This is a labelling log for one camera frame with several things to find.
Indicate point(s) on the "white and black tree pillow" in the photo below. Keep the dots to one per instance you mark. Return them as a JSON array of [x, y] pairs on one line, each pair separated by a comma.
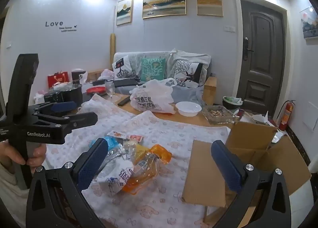
[[186, 72]]

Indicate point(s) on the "glass tray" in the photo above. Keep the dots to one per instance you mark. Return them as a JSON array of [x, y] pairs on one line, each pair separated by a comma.
[[218, 115]]

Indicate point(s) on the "red plate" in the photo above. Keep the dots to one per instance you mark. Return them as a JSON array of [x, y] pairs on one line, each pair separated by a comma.
[[96, 90]]

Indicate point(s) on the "black wall decal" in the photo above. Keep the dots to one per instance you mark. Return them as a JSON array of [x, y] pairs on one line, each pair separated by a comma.
[[57, 24]]

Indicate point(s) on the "cardboard box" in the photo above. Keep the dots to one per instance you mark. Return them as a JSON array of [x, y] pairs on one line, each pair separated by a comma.
[[206, 168]]

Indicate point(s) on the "printed white cloth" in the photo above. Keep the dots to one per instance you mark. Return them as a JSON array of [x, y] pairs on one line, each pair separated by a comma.
[[161, 128]]

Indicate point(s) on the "crumpled white paper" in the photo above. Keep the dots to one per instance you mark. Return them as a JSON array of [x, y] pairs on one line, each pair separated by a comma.
[[256, 117]]

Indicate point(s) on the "red gift bag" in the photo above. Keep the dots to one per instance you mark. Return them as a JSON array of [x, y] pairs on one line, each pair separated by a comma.
[[57, 80]]

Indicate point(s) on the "dark trash bin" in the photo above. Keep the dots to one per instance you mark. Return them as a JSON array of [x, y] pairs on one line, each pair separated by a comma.
[[231, 103]]

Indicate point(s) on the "black laptop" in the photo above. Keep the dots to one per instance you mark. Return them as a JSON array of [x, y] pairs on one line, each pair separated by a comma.
[[125, 82]]

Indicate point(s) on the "wooden board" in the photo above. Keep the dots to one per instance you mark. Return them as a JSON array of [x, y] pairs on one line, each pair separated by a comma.
[[112, 51]]

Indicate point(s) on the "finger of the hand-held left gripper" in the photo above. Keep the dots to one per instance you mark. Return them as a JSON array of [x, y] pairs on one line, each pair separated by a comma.
[[82, 118], [65, 106]]

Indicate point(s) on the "plain white plastic bag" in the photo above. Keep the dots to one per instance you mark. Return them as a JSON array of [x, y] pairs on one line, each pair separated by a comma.
[[107, 73]]

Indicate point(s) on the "white light switch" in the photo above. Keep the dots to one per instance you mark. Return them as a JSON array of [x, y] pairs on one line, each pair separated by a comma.
[[229, 28]]

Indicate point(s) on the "person's left hand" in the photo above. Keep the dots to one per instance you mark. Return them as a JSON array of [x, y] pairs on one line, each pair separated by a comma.
[[12, 152]]

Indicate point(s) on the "orange transparent snack packet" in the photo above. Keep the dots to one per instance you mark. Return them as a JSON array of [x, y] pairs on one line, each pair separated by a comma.
[[149, 166]]

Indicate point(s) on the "white printed snack packet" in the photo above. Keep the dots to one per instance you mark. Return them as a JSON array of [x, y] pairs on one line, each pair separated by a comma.
[[119, 175]]

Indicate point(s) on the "unframed mountain painting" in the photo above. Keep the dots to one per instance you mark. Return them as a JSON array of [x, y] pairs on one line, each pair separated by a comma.
[[309, 23]]

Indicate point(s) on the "yellow cracker packet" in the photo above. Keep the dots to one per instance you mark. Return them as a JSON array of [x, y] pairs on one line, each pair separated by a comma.
[[140, 150]]

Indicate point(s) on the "white printed plastic bag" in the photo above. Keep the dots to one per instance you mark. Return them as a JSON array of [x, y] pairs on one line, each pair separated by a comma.
[[151, 94]]

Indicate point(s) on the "white bowl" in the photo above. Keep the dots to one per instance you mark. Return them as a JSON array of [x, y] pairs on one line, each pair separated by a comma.
[[188, 108]]

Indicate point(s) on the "white tree print pillow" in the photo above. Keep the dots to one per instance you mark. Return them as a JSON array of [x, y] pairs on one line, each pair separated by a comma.
[[123, 68]]

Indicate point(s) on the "red fire extinguisher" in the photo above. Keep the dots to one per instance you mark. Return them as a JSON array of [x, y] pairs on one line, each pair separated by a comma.
[[285, 117]]

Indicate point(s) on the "dark coffee machine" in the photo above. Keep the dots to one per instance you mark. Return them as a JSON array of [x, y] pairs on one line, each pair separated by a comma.
[[78, 75]]

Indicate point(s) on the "white and orange snack packet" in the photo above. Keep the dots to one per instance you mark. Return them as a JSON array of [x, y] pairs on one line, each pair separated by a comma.
[[116, 134]]

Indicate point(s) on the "grey covered sofa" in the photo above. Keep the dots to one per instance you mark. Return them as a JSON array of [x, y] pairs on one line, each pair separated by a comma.
[[188, 94]]

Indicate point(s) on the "teal tree print pillow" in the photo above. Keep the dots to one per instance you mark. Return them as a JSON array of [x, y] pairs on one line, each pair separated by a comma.
[[153, 69]]

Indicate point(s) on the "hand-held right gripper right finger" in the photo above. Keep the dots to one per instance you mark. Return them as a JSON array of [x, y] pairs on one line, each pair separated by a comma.
[[229, 168]]

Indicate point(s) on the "large black pot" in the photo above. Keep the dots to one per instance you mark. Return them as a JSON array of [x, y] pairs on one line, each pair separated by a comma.
[[72, 95]]

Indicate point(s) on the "wide framed tree painting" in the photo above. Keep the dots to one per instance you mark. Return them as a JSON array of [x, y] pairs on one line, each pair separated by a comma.
[[164, 2]]

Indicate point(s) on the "wine glass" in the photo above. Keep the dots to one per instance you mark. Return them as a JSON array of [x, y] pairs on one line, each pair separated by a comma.
[[109, 87]]

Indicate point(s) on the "person's left forearm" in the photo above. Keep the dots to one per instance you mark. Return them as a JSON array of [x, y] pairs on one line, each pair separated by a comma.
[[11, 193]]

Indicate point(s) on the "dark brown door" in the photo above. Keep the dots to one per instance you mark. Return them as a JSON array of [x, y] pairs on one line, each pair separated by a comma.
[[262, 56]]

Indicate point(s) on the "blue snack packet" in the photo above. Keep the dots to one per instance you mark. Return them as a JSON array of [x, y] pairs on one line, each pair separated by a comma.
[[113, 144]]

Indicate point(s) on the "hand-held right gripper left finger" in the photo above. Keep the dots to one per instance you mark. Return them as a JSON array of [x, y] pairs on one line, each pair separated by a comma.
[[90, 166]]

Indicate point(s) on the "framed golden landscape painting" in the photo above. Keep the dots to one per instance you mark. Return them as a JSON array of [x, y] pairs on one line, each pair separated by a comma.
[[209, 0]]

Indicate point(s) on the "black remote control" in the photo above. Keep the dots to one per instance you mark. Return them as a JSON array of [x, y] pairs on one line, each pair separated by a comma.
[[123, 101]]

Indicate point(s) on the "small framed landscape painting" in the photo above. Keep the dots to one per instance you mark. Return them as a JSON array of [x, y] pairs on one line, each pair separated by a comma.
[[124, 11]]

